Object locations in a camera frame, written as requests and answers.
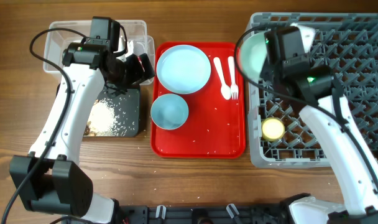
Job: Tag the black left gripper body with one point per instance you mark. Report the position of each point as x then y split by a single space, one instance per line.
130 71

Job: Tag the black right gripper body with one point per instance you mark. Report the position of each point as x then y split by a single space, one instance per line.
262 72

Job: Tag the white napkin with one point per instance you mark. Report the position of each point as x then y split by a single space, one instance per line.
130 47

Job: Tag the green bowl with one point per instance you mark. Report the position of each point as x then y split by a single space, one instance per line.
252 56

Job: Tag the food scraps with rice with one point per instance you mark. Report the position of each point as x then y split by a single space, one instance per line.
112 118

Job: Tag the yellow plastic cup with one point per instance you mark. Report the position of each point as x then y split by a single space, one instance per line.
272 129

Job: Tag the small blue bowl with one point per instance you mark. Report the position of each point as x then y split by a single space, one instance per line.
169 111

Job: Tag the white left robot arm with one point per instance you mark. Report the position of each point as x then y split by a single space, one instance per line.
48 179

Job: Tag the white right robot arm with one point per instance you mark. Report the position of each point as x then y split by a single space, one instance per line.
281 54

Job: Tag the black waste tray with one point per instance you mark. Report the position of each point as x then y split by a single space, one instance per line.
81 102

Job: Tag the clear plastic bin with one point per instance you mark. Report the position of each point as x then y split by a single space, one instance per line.
66 32

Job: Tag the white plastic fork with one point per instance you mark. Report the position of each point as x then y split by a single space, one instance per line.
233 87

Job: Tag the white plastic spoon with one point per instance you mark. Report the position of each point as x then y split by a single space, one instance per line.
225 90

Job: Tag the light blue plate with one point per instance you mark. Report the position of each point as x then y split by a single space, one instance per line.
183 69

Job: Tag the red plastic tray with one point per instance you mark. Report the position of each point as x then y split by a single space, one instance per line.
215 128

